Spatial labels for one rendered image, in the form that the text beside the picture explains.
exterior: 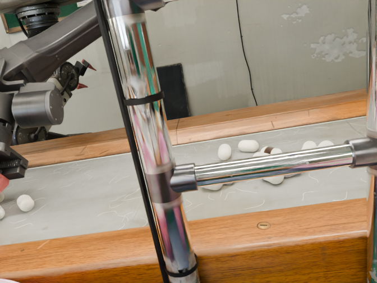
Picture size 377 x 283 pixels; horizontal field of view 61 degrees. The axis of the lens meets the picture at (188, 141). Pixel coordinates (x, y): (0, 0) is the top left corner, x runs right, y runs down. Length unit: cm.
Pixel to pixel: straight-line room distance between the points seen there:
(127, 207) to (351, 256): 26
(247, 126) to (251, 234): 35
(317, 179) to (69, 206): 33
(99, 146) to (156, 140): 46
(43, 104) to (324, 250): 43
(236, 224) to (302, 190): 13
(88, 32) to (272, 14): 194
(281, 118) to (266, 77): 189
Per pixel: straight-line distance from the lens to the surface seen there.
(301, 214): 31
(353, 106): 66
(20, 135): 103
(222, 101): 253
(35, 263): 34
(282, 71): 251
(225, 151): 49
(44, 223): 46
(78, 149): 68
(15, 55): 63
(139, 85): 20
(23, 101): 56
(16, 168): 54
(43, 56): 62
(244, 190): 41
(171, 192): 22
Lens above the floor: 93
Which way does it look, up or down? 18 degrees down
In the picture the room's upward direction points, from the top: 11 degrees counter-clockwise
